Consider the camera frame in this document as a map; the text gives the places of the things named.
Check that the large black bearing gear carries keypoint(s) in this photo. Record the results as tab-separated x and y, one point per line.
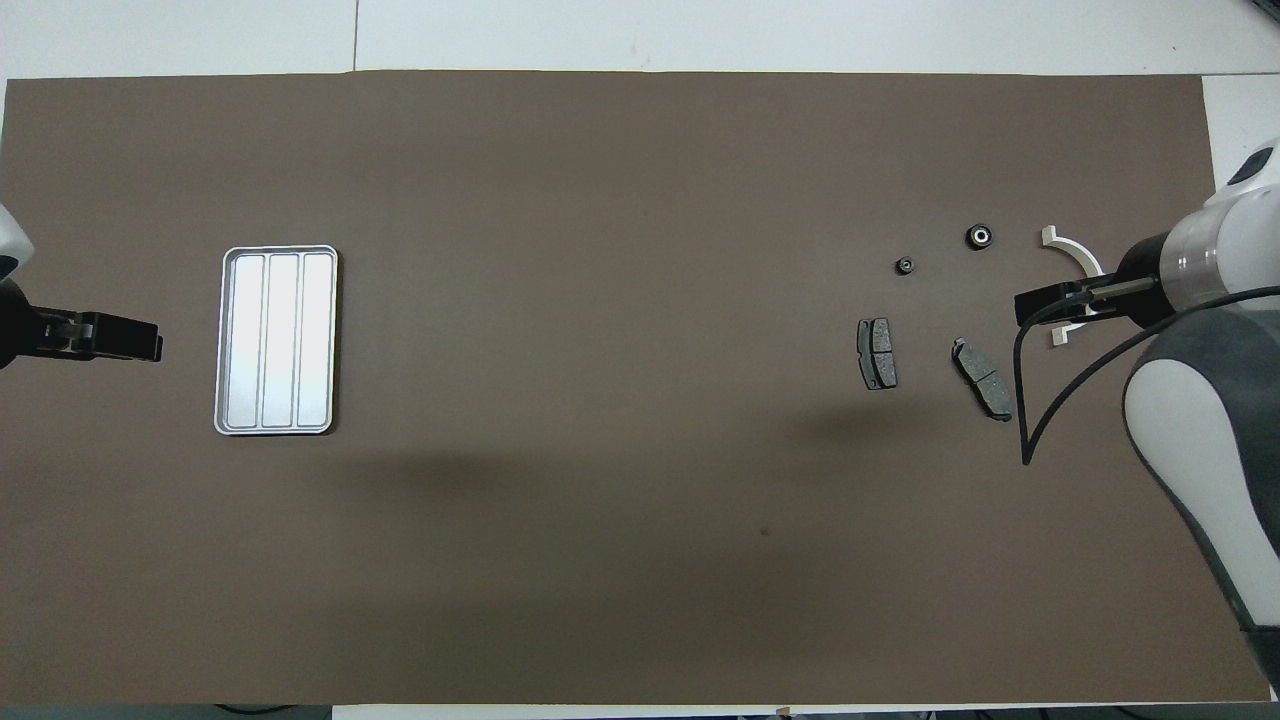
979	237

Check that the brown table mat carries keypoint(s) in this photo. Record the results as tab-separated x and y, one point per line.
600	300

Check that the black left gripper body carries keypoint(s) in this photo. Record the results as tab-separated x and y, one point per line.
20	330

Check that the dark grey brake pad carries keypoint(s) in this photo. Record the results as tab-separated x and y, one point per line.
983	380
877	353

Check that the silver metal tray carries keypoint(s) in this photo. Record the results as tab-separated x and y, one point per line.
276	340

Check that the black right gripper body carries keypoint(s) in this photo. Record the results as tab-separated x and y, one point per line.
1145	290

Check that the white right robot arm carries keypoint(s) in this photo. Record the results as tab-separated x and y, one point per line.
1200	450

